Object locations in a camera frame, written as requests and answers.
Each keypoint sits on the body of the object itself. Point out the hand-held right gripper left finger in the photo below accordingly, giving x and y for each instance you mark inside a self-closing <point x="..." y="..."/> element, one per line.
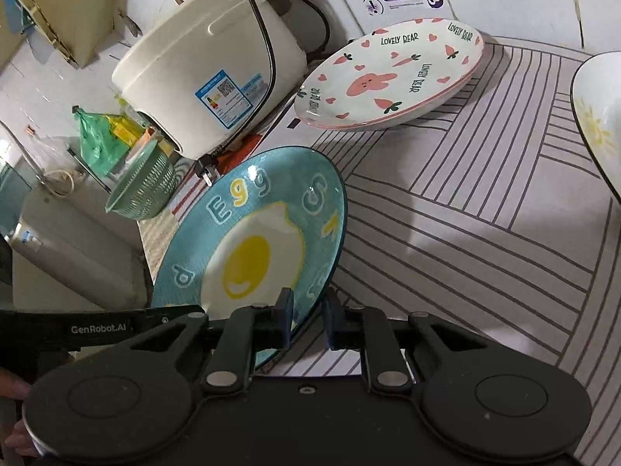
<point x="286" y="311"/>

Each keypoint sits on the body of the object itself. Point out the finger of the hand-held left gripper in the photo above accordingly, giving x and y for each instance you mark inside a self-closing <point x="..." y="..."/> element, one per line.
<point x="170" y="318"/>

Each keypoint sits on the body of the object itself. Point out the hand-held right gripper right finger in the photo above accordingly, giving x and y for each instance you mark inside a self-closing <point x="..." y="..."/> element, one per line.
<point x="332" y="323"/>

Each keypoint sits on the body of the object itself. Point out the blue fried egg plate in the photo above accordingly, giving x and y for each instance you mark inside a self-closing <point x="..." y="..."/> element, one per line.
<point x="252" y="252"/>

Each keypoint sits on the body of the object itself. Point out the white pink bear plate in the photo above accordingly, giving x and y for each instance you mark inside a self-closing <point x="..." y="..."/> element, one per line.
<point x="378" y="82"/>

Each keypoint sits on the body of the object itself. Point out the white bowl with yellow flower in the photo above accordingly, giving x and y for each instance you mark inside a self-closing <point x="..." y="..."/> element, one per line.
<point x="599" y="107"/>

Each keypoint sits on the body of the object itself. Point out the person's left hand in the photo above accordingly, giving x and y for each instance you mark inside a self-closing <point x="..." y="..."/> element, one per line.
<point x="13" y="386"/>

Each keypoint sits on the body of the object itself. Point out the green plastic colander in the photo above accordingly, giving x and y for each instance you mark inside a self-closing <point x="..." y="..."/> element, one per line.
<point x="145" y="179"/>

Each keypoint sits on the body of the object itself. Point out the green plastic bag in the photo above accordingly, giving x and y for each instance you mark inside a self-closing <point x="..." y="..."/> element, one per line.
<point x="94" y="141"/>

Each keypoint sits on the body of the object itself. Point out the yellow packet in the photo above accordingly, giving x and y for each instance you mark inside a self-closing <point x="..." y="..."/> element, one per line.
<point x="125" y="131"/>

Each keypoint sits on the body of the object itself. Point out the grey striped table mat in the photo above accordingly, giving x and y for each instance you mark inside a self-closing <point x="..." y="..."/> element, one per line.
<point x="485" y="204"/>

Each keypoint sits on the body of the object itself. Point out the white rice cooker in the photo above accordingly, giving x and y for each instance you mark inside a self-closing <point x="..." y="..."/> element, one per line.
<point x="194" y="58"/>

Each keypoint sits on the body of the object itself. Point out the wooden cabinet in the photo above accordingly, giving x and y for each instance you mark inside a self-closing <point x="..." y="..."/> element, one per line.
<point x="73" y="9"/>

